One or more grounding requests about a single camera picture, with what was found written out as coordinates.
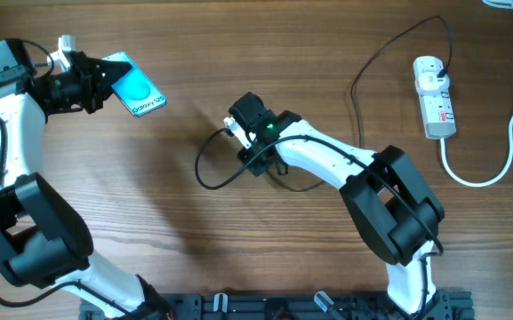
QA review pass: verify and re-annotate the Galaxy S25 smartphone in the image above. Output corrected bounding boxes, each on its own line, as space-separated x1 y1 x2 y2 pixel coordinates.
103 52 167 117

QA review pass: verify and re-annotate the black USB charging cable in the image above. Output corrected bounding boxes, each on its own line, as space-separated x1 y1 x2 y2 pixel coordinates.
267 15 455 193

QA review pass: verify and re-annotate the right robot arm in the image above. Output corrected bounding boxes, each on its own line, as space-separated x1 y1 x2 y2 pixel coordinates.
224 92 445 317

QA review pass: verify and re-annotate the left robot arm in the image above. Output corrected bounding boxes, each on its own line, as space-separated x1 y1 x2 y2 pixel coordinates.
0 35 175 319

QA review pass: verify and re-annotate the white USB charger plug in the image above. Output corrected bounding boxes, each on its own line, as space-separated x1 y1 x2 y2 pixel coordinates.
415 71 450 96

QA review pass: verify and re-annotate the white power strip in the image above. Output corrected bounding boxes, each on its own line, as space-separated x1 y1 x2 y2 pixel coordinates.
413 56 456 140

